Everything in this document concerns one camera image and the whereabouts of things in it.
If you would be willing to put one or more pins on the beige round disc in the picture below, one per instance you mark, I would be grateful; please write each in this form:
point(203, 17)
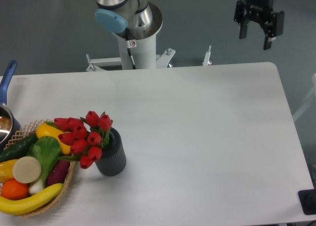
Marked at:
point(26, 169)

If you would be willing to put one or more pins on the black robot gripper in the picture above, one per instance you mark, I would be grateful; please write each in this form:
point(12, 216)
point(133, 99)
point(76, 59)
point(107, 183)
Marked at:
point(262, 13)

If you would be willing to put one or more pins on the woven wicker basket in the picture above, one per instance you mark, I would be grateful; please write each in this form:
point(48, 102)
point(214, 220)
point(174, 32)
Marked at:
point(29, 129)

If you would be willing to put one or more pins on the small yellow pepper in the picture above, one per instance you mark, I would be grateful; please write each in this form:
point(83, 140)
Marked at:
point(6, 170)

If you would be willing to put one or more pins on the orange fruit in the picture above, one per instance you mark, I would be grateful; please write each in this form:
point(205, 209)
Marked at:
point(14, 190)

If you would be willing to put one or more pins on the yellow banana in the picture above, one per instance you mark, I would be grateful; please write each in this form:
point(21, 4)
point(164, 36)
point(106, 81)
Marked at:
point(29, 204)

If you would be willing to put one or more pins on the purple eggplant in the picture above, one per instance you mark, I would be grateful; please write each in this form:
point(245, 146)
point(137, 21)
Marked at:
point(59, 173)

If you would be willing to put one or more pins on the dark grey ribbed vase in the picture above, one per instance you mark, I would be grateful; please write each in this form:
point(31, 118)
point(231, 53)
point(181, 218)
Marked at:
point(113, 159)

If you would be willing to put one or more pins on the green bok choy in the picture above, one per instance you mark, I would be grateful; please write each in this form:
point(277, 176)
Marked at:
point(46, 150)

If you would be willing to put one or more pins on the blue handled saucepan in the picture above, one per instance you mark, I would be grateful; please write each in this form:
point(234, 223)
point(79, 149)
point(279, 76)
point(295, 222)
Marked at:
point(8, 124)

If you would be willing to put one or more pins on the red tulip bouquet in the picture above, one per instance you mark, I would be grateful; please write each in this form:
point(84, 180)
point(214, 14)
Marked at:
point(85, 137)

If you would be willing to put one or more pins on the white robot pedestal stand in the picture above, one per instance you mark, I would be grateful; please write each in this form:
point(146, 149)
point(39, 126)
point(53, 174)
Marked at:
point(134, 54)

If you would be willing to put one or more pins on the green cucumber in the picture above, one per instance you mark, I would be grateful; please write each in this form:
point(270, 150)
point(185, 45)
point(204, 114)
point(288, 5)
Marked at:
point(19, 149)

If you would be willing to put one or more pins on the black device at table edge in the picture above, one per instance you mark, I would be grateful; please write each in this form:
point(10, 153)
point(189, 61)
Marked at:
point(308, 201)

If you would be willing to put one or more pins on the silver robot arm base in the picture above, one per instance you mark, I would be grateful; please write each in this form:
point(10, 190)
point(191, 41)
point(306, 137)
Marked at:
point(129, 19)

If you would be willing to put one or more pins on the yellow bell pepper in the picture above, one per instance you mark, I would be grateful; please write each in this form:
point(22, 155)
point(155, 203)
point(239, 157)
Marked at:
point(47, 130)

